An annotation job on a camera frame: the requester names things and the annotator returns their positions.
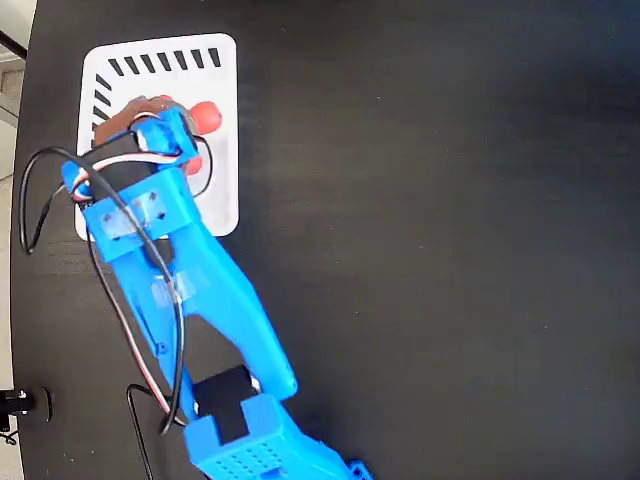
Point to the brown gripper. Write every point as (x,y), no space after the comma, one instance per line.
(169,131)

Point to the red turtle toy grey shell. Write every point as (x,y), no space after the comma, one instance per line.
(207,117)

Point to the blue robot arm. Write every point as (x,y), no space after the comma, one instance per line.
(210,280)

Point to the white slotted tray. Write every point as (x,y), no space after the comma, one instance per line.
(220,75)

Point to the black diagonal bar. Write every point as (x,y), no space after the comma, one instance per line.
(12,44)

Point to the black table clamp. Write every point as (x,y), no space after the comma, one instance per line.
(30,402)

